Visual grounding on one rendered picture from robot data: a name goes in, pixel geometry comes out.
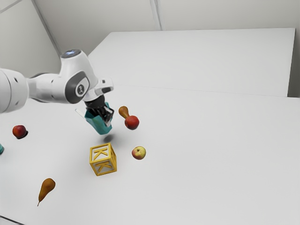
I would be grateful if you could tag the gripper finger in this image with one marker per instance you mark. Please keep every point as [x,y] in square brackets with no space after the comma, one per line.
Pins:
[108,117]

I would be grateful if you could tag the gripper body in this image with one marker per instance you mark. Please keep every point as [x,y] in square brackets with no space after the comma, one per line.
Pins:
[96,105]

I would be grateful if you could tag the teal faceted mug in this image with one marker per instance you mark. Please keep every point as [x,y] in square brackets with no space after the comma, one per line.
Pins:
[99,125]

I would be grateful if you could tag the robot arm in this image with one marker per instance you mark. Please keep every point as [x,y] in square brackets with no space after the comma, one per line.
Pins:
[47,86]

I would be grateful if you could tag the brown pear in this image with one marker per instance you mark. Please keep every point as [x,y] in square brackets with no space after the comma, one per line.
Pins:
[123,111]
[46,188]

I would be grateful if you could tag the red apple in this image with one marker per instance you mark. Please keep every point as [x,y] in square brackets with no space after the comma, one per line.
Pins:
[132,122]
[19,131]

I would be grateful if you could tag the yellow letter block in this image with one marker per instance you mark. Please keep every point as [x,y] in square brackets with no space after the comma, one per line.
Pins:
[103,159]

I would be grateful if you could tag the yellow-red apple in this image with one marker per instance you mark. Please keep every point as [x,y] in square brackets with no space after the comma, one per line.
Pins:
[138,153]

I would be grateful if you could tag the teal object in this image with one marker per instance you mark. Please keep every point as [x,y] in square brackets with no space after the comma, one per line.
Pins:
[1,149]

